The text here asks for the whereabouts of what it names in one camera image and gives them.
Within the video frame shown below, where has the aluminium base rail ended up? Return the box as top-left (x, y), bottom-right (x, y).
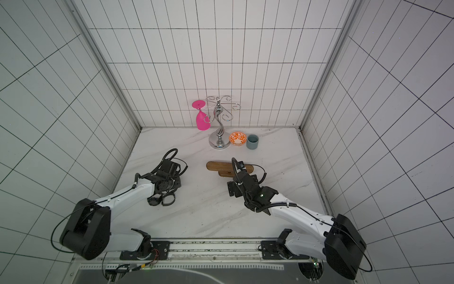
top-left (72, 234), bottom-right (315, 264)

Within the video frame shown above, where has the pink plastic wine glass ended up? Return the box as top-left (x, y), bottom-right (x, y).
top-left (192, 100), bottom-right (210, 131)

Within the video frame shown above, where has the brown wooden watch stand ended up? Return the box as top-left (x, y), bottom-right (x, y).
top-left (206, 161), bottom-right (254, 178)

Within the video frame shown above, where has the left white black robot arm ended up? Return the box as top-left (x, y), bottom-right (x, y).
top-left (59, 159), bottom-right (188, 260)

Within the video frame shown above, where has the grey-green ceramic cup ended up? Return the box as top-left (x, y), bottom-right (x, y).
top-left (246, 134), bottom-right (259, 150)

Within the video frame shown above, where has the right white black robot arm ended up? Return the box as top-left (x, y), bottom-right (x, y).
top-left (228, 170), bottom-right (367, 282)

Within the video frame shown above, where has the orange patterned small bowl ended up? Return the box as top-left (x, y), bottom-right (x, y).
top-left (229, 131), bottom-right (247, 146)

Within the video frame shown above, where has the silver metal glass rack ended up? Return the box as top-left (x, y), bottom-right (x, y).
top-left (202, 95), bottom-right (241, 150)

